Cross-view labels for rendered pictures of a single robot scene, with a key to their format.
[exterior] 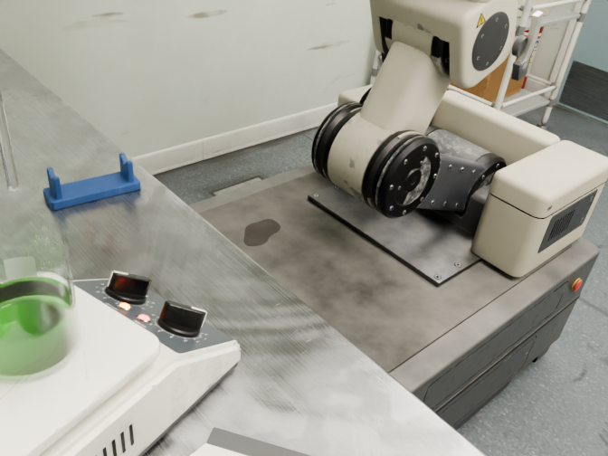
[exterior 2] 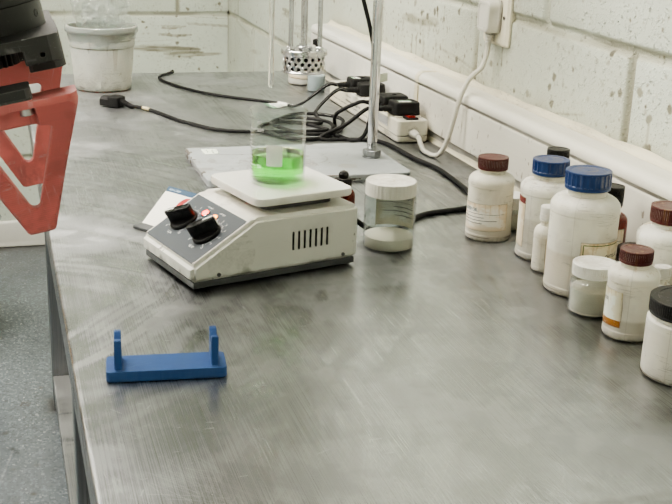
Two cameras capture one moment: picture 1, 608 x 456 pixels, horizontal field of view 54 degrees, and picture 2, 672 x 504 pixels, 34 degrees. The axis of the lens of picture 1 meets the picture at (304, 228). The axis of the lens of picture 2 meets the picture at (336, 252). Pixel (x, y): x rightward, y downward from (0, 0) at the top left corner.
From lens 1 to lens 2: 146 cm
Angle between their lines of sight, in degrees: 121
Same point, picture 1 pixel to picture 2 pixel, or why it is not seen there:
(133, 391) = not seen: hidden behind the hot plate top
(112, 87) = not seen: outside the picture
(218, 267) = (99, 297)
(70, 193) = (197, 357)
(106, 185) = (150, 359)
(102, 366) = (245, 173)
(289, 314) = (77, 268)
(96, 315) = (238, 183)
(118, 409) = not seen: hidden behind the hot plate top
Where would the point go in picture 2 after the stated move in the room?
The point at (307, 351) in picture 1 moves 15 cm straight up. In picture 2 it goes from (90, 255) to (85, 121)
